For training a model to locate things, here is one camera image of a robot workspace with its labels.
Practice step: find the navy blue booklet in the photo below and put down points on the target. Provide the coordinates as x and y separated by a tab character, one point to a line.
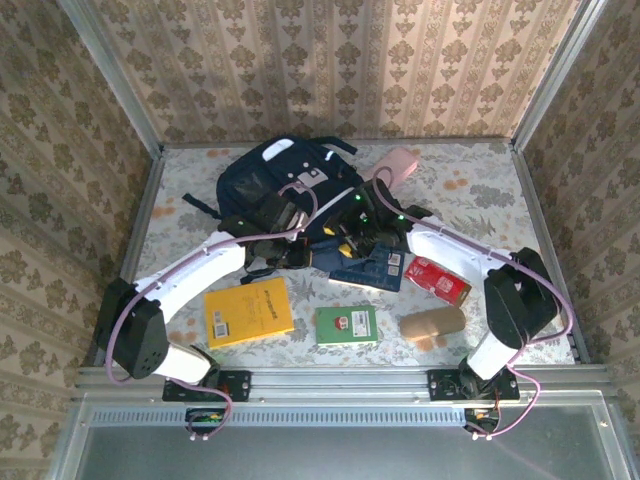
370	277

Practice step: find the pink pencil case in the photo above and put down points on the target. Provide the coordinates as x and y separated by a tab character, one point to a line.
400	162

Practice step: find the navy blue backpack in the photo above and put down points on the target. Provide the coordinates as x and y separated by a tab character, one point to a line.
250	185

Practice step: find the green notebook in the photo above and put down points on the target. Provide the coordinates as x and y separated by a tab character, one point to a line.
332	325

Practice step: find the red snack packet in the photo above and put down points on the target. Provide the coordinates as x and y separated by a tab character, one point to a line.
435	280

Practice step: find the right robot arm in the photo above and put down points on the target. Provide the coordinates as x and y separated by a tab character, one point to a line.
450	245

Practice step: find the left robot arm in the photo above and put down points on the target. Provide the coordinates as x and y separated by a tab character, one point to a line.
200	270

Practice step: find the yellow notebook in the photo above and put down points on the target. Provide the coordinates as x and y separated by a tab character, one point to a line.
250	310

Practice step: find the small electronics board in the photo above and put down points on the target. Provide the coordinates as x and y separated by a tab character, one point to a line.
482	420
205	421

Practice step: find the grey metal sheet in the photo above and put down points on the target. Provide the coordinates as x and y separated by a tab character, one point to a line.
325	455

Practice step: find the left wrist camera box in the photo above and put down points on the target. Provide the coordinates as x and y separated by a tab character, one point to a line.
297	218

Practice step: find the aluminium wall-side rail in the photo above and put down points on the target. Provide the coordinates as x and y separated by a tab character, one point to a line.
450	141

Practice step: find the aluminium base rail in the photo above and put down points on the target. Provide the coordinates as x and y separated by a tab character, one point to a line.
340	382

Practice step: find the aluminium side rail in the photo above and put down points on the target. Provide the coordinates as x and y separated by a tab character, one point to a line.
550	250
131	255

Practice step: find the aluminium corner post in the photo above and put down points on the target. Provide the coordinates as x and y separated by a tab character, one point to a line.
556	75
113	75

